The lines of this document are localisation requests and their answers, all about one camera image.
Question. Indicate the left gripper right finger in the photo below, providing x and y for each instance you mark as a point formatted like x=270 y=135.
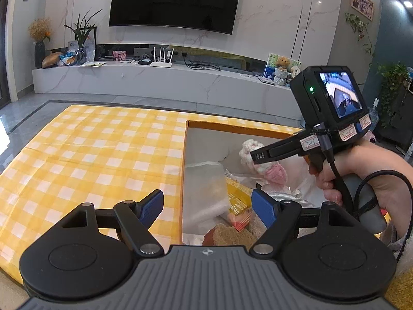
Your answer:
x=281 y=220

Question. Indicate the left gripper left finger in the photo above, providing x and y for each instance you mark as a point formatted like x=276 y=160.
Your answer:
x=135 y=219

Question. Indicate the white crinkled plastic bag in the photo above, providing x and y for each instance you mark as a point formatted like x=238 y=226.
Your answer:
x=288 y=177

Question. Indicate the brown fluffy plush toy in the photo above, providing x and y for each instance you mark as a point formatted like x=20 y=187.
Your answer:
x=223 y=235

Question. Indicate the person's right hand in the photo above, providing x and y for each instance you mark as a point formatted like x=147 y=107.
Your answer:
x=364 y=159

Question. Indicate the yellow snack packet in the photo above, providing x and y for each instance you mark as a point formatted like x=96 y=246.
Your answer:
x=239 y=213

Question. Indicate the yellow checkered tablecloth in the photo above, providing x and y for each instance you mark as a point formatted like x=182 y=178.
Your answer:
x=102 y=155

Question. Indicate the teddy bear on console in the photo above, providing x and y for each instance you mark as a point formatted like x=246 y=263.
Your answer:
x=281 y=72

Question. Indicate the white marble TV console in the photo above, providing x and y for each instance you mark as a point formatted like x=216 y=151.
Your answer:
x=216 y=88

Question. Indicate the orange storage box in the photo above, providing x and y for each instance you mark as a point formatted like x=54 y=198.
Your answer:
x=218 y=181

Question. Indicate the white wifi router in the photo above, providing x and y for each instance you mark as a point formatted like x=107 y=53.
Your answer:
x=163 y=58

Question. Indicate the green plant glass vase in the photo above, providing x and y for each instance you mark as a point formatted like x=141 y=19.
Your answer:
x=81 y=30

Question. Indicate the dried flowers black vase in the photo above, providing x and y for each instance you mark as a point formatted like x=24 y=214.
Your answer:
x=39 y=30

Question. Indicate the camera box with screen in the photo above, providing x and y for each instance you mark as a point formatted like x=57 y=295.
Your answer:
x=329 y=97

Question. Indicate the framed wall picture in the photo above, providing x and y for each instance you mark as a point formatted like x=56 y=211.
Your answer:
x=364 y=7

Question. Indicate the black wall television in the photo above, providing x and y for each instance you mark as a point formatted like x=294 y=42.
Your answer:
x=210 y=15

